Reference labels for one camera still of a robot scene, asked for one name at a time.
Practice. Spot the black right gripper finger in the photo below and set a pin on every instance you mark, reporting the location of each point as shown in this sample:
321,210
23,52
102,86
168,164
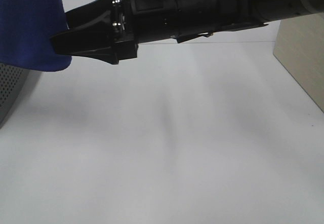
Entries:
93,39

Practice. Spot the blue microfibre towel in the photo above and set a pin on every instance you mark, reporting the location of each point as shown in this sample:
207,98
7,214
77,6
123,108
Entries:
26,28

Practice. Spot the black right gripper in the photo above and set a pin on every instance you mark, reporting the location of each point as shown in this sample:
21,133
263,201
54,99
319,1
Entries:
144,21

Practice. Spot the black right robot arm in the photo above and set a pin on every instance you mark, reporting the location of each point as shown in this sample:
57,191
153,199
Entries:
260,12

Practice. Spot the beige storage box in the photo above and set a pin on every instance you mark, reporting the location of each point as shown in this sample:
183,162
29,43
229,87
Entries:
299,48

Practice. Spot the grey perforated laundry basket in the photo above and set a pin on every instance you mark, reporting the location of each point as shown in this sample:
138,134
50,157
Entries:
12,81

